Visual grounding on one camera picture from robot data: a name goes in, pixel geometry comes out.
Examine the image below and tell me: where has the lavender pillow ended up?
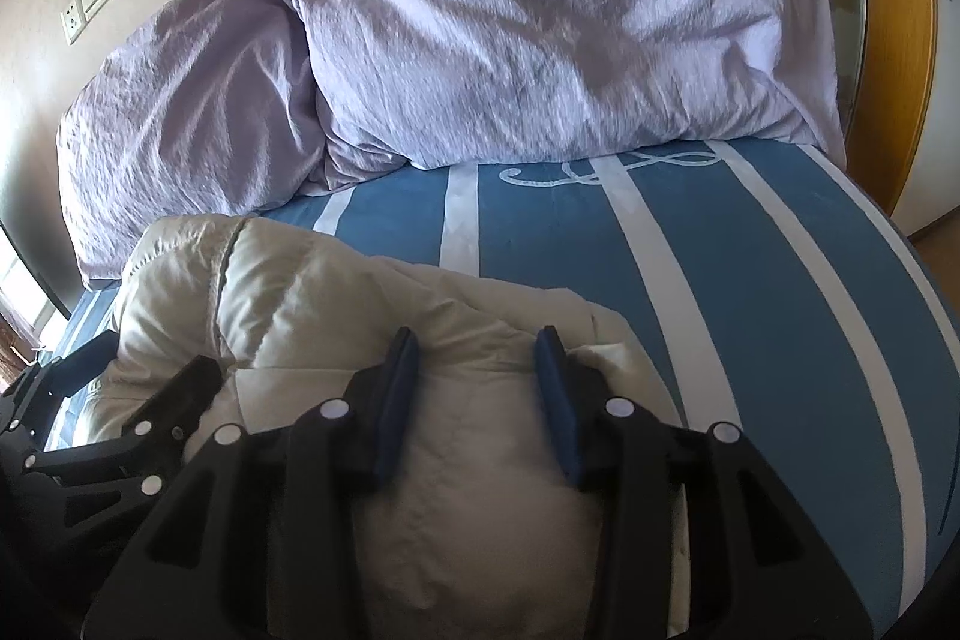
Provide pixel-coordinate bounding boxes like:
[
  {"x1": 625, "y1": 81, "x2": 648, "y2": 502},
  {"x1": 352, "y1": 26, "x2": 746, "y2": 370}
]
[
  {"x1": 270, "y1": 0, "x2": 848, "y2": 170},
  {"x1": 56, "y1": 0, "x2": 331, "y2": 292}
]

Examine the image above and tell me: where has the cream down jacket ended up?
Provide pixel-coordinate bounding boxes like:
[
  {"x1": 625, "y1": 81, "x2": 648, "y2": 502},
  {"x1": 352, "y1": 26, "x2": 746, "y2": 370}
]
[{"x1": 56, "y1": 214, "x2": 691, "y2": 640}]

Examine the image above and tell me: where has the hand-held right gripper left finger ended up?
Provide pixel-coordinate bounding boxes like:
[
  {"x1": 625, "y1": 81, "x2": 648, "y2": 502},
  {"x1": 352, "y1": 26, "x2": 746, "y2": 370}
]
[{"x1": 81, "y1": 326, "x2": 421, "y2": 640}]

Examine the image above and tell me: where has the blue white striped bed sheet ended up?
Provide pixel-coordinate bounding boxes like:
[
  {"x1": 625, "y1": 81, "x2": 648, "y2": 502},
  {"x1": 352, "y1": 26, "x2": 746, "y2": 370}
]
[{"x1": 34, "y1": 137, "x2": 960, "y2": 640}]

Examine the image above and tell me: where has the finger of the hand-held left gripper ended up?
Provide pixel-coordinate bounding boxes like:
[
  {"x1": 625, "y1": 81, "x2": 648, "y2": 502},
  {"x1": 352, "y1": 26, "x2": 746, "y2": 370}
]
[
  {"x1": 0, "y1": 334, "x2": 117, "y2": 442},
  {"x1": 19, "y1": 355, "x2": 226, "y2": 540}
]

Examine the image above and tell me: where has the window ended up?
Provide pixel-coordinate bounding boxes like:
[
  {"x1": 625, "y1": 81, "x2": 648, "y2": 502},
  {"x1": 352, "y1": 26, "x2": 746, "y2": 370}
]
[{"x1": 0, "y1": 250, "x2": 50, "y2": 386}]

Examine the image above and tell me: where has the wooden wardrobe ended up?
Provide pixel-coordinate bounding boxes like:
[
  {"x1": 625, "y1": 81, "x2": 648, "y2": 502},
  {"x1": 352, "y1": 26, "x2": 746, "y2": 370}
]
[{"x1": 705, "y1": 0, "x2": 942, "y2": 217}]

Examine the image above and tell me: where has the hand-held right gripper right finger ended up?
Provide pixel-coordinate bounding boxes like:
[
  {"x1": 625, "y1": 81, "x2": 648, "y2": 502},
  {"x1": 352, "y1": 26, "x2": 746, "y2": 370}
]
[{"x1": 531, "y1": 325, "x2": 875, "y2": 640}]

